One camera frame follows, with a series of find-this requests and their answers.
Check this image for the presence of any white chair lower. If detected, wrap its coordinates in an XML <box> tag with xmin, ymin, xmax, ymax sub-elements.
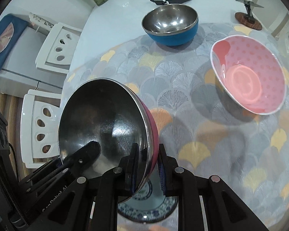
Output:
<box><xmin>20</xmin><ymin>89</ymin><xmax>61</xmax><ymax>169</ymax></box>

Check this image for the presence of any white patterned tissue box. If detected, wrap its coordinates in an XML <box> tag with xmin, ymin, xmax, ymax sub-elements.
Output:
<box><xmin>29</xmin><ymin>13</ymin><xmax>54</xmax><ymax>31</ymax></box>

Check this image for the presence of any blue white patterned plate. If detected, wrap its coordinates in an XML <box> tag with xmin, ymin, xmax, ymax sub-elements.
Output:
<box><xmin>118</xmin><ymin>176</ymin><xmax>178</xmax><ymax>224</ymax></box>

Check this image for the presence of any blue steel bowl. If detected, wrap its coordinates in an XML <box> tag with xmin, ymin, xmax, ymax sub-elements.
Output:
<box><xmin>141</xmin><ymin>4</ymin><xmax>199</xmax><ymax>46</ymax></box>

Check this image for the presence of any pink polka dot bowl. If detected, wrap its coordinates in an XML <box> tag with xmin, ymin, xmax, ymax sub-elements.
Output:
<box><xmin>210</xmin><ymin>35</ymin><xmax>287</xmax><ymax>115</ymax></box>

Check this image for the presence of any white chair upper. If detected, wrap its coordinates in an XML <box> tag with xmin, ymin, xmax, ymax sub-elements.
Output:
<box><xmin>35</xmin><ymin>23</ymin><xmax>82</xmax><ymax>74</ymax></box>

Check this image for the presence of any black stand on wooden base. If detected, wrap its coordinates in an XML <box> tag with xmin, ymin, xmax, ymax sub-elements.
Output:
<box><xmin>235</xmin><ymin>0</ymin><xmax>264</xmax><ymax>31</ymax></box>

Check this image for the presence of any magenta steel bowl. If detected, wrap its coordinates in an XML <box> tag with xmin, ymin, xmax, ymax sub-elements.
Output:
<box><xmin>58</xmin><ymin>78</ymin><xmax>159</xmax><ymax>194</ymax></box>

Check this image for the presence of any grey fan pattern placemat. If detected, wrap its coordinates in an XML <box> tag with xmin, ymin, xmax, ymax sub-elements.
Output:
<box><xmin>61</xmin><ymin>23</ymin><xmax>289</xmax><ymax>230</ymax></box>

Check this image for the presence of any black device with round holes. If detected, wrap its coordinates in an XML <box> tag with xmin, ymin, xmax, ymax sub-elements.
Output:
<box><xmin>0</xmin><ymin>112</ymin><xmax>17</xmax><ymax>230</ymax></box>

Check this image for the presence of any blue cushion with pink fan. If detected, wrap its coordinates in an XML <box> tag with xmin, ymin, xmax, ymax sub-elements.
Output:
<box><xmin>0</xmin><ymin>14</ymin><xmax>29</xmax><ymax>71</ymax></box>

